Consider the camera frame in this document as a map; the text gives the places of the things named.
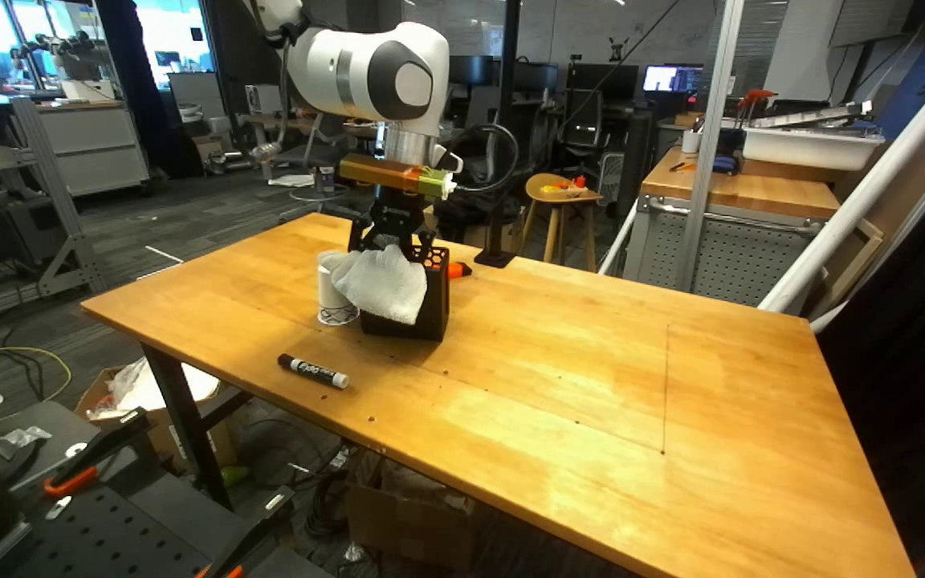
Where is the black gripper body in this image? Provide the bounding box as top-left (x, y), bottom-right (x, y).
top-left (350, 192), bottom-right (441, 249)

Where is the white waffle-weave towel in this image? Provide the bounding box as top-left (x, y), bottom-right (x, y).
top-left (329, 240), bottom-right (431, 328)

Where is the black perforated box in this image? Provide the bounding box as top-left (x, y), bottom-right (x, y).
top-left (358, 239), bottom-right (457, 343)

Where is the cardboard box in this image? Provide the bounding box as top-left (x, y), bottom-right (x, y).
top-left (343, 479), bottom-right (477, 576)

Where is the black dry-erase marker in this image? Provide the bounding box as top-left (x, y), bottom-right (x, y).
top-left (275, 350), bottom-right (352, 392)

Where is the round wooden stool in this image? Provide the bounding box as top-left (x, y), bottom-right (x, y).
top-left (516, 169), bottom-right (602, 268)

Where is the small orange yellow object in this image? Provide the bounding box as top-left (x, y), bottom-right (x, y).
top-left (536, 174), bottom-right (594, 199)

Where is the black pole with base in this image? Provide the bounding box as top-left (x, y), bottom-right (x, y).
top-left (473, 0), bottom-right (528, 268)

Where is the thin white pole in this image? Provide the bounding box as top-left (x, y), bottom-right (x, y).
top-left (596, 195), bottom-right (645, 278)

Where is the black table leg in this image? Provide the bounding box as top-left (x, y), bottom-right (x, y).
top-left (138, 348), bottom-right (252, 509)

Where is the white plastic bag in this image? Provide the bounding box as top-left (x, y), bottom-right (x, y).
top-left (75, 353), bottom-right (222, 426)

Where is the white cabinet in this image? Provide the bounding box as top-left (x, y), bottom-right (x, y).
top-left (31, 100), bottom-right (151, 199)

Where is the computer monitor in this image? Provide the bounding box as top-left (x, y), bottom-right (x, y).
top-left (638, 60), bottom-right (706, 100)

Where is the wooden workbench with grey panel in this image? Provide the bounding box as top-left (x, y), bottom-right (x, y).
top-left (620, 145), bottom-right (884, 310)

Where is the grey metal shelving unit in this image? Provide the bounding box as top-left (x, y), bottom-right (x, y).
top-left (0, 92), bottom-right (107, 328)

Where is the black perforated panel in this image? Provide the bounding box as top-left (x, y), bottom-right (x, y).
top-left (0, 484), bottom-right (262, 578)

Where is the white plastic bin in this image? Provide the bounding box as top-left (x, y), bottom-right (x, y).
top-left (738, 120), bottom-right (886, 174)

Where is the thick white beam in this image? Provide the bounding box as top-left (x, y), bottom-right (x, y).
top-left (758, 43), bottom-right (925, 317)

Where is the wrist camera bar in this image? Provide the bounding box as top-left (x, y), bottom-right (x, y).
top-left (334, 155), bottom-right (458, 202)

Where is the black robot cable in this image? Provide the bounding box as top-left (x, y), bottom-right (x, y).
top-left (444, 120), bottom-right (528, 202)

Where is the white metal frame post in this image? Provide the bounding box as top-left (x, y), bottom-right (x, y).
top-left (673, 0), bottom-right (747, 296)

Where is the yellow cable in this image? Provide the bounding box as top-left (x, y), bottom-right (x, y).
top-left (0, 343), bottom-right (76, 412)

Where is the orange-handled tool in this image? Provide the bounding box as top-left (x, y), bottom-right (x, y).
top-left (43, 412), bottom-right (151, 503)

